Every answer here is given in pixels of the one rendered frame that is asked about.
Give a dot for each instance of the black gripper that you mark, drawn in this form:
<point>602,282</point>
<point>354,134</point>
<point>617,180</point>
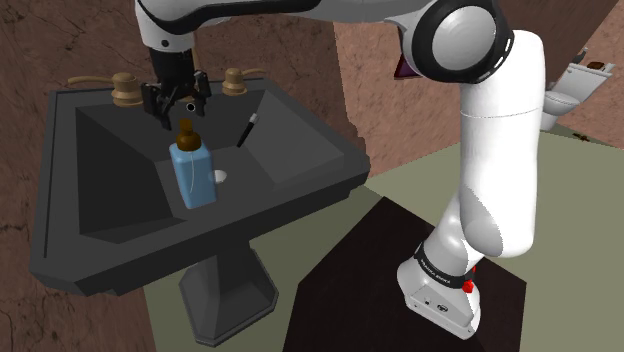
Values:
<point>171,70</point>

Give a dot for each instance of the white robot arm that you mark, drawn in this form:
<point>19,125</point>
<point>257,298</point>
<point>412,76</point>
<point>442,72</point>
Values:
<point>497,146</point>

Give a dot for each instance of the black pen with white tip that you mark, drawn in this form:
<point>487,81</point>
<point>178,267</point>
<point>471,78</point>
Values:
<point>246,132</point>

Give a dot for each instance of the blue bottle with brown cap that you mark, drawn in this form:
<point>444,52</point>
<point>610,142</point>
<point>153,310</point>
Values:
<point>192,175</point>

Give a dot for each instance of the dark robot stand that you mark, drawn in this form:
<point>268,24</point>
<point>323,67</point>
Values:
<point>360,292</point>

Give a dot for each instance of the white toilet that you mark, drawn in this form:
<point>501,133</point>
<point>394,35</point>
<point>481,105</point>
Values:
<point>565,97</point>

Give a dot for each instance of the dark grey pedestal sink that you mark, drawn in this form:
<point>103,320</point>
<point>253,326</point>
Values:
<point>302,161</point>

